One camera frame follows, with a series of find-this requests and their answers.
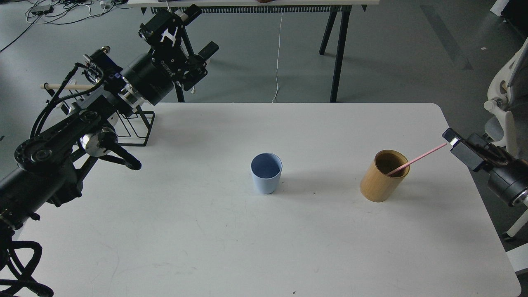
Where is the white hanging cable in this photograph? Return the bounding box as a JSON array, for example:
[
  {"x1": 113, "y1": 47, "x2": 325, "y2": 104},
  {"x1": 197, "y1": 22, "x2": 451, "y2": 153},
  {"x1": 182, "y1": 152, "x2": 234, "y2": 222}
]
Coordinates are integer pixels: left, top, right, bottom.
[{"x1": 272, "y1": 12, "x2": 284, "y2": 103}]

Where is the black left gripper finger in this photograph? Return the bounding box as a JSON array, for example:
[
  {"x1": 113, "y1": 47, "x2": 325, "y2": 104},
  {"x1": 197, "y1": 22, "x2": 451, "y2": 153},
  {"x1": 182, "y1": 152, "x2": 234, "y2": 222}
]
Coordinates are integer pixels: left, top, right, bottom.
[
  {"x1": 175, "y1": 41, "x2": 219, "y2": 92},
  {"x1": 138, "y1": 4, "x2": 203, "y2": 58}
]

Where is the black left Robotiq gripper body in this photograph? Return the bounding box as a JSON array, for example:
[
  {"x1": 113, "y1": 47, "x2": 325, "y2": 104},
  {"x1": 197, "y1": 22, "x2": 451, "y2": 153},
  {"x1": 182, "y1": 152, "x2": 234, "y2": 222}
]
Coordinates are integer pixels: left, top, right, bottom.
[{"x1": 120, "y1": 49, "x2": 194, "y2": 106}]

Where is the pink chopstick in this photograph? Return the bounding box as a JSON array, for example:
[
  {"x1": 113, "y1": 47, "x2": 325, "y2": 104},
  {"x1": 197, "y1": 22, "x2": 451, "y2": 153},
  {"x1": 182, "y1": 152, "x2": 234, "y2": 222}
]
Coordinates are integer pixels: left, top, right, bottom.
[{"x1": 385, "y1": 143, "x2": 447, "y2": 177}]

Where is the black wire mug rack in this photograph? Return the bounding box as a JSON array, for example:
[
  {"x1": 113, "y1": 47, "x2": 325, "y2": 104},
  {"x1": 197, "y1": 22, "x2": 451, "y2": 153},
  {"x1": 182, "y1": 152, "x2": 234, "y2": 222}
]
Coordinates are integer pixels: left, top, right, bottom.
[{"x1": 50, "y1": 96, "x2": 155, "y2": 146}]

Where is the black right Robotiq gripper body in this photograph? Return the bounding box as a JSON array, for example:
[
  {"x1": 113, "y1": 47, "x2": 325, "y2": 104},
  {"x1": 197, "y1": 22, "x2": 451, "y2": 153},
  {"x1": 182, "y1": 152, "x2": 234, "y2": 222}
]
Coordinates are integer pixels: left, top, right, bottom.
[{"x1": 487, "y1": 159, "x2": 528, "y2": 207}]

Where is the wooden rack dowel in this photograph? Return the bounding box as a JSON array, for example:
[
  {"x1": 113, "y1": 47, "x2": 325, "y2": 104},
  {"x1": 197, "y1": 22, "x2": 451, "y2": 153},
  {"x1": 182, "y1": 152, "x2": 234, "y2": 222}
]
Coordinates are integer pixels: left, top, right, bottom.
[{"x1": 40, "y1": 83, "x2": 97, "y2": 92}]

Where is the black trestle table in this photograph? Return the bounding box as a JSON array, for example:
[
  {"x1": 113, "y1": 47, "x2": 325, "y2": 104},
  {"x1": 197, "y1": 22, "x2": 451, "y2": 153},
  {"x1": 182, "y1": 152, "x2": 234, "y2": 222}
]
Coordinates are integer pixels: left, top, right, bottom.
[{"x1": 127, "y1": 0, "x2": 381, "y2": 103}]

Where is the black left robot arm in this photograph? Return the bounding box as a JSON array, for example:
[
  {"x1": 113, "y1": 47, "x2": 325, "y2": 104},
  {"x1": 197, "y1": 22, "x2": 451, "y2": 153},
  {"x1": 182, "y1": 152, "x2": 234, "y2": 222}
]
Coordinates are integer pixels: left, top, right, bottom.
[{"x1": 1, "y1": 4, "x2": 219, "y2": 297}]

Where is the floor cable bundle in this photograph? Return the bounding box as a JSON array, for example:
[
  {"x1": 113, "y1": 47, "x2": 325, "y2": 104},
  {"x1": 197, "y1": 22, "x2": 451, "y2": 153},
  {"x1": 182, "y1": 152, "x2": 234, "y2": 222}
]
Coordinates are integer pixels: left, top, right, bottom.
[{"x1": 0, "y1": 0, "x2": 128, "y2": 52}]

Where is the light blue cup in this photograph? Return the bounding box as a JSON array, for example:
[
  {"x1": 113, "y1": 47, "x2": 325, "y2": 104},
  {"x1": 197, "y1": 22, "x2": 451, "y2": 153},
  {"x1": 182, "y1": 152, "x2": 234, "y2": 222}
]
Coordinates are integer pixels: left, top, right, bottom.
[{"x1": 250, "y1": 153, "x2": 283, "y2": 194}]

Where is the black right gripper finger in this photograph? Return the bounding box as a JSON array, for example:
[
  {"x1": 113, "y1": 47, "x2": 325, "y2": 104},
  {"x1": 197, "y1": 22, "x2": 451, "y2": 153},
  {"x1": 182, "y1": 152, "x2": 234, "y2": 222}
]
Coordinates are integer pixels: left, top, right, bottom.
[{"x1": 442, "y1": 128, "x2": 508, "y2": 172}]

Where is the bamboo cylinder holder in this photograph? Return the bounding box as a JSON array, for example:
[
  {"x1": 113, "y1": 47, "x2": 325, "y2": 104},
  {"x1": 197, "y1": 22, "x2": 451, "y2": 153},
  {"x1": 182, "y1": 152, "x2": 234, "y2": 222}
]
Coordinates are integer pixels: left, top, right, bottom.
[{"x1": 360, "y1": 150, "x2": 410, "y2": 203}]

